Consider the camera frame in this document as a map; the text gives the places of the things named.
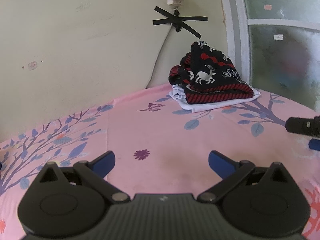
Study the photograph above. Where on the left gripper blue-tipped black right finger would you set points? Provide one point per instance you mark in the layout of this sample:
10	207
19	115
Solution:
231	172

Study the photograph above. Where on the white folded garment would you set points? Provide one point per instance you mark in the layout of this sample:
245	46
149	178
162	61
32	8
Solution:
178	95

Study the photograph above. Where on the white window frame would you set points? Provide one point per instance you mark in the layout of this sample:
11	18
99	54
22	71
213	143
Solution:
240	15

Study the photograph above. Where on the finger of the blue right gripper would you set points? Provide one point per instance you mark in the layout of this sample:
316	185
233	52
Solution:
314	144

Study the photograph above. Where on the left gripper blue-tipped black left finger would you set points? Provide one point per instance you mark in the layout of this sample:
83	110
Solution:
92	175

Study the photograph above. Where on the black red reindeer sweater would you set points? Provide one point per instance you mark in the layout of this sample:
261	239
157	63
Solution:
207	75

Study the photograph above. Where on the pink floral bed sheet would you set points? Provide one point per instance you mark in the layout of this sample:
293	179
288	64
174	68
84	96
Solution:
161	148

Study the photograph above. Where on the black tape cross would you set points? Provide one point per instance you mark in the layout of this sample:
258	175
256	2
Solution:
178	22

